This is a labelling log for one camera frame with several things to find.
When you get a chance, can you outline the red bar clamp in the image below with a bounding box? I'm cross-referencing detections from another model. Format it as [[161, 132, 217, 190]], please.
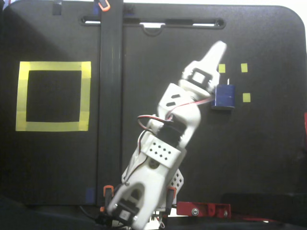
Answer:
[[231, 214, 276, 223]]

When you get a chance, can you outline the black flat rail strip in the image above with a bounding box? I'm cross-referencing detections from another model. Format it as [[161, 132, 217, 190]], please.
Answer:
[[96, 0, 124, 207]]

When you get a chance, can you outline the blue white charger plug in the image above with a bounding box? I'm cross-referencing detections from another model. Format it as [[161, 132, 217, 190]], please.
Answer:
[[210, 78, 236, 111]]

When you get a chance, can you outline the blue tape piece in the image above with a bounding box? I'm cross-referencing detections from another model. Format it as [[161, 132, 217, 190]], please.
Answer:
[[85, 187, 95, 204]]

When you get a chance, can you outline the yellow tape square outline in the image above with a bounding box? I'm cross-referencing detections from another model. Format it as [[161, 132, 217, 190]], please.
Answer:
[[15, 61, 92, 132]]

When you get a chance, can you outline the red white arm servo cable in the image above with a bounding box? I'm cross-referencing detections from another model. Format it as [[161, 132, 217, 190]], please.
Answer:
[[121, 97, 216, 186]]

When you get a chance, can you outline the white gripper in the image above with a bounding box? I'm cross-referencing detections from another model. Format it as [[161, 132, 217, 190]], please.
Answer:
[[178, 40, 228, 98]]

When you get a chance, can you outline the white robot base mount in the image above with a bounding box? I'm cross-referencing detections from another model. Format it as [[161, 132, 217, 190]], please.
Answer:
[[121, 167, 185, 214]]

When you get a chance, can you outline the black power cable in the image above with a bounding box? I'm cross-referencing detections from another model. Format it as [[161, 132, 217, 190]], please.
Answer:
[[79, 205, 106, 226]]

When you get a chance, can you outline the orange black spring clamp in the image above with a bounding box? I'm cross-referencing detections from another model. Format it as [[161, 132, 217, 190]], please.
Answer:
[[103, 184, 115, 214], [95, 0, 111, 12], [166, 186, 177, 214]]

